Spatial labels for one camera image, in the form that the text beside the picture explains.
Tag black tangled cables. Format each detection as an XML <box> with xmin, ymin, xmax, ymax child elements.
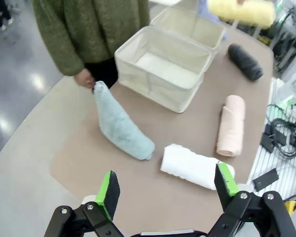
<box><xmin>265</xmin><ymin>103</ymin><xmax>296</xmax><ymax>160</ymax></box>

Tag white towel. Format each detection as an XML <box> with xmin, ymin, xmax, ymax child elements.
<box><xmin>159</xmin><ymin>144</ymin><xmax>235</xmax><ymax>191</ymax></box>

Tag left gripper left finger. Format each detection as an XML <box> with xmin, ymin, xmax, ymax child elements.
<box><xmin>43</xmin><ymin>170</ymin><xmax>125</xmax><ymax>237</ymax></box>

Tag person torso green knit sweater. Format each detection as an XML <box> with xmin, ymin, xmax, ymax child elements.
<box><xmin>31</xmin><ymin>0</ymin><xmax>151</xmax><ymax>90</ymax></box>

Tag yellow towel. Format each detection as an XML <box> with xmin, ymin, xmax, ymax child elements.
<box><xmin>208</xmin><ymin>0</ymin><xmax>277</xmax><ymax>28</ymax></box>

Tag person's right hand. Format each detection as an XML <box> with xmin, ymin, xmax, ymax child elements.
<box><xmin>73</xmin><ymin>68</ymin><xmax>96</xmax><ymax>93</ymax></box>

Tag dark grey rolled towel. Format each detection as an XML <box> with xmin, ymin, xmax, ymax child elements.
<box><xmin>227</xmin><ymin>43</ymin><xmax>264</xmax><ymax>81</ymax></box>

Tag pink rolled towel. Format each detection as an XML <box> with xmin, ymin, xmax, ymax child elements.
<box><xmin>216</xmin><ymin>95</ymin><xmax>246</xmax><ymax>158</ymax></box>

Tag black flat box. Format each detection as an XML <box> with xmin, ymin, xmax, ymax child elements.
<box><xmin>252</xmin><ymin>169</ymin><xmax>280</xmax><ymax>192</ymax></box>

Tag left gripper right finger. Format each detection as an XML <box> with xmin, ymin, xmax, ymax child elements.
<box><xmin>207</xmin><ymin>162</ymin><xmax>296</xmax><ymax>237</ymax></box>

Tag black power adapter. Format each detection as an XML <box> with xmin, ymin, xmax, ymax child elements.
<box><xmin>260</xmin><ymin>123</ymin><xmax>275</xmax><ymax>152</ymax></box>

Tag light blue towel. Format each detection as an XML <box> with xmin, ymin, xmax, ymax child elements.
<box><xmin>91</xmin><ymin>80</ymin><xmax>156</xmax><ymax>161</ymax></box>

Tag beige fabric storage box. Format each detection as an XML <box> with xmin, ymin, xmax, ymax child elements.
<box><xmin>149</xmin><ymin>6</ymin><xmax>225</xmax><ymax>51</ymax></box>
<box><xmin>114</xmin><ymin>26</ymin><xmax>212</xmax><ymax>114</ymax></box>

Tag person's right forearm green sleeve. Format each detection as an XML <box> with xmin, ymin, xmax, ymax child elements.
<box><xmin>38</xmin><ymin>9</ymin><xmax>86</xmax><ymax>76</ymax></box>

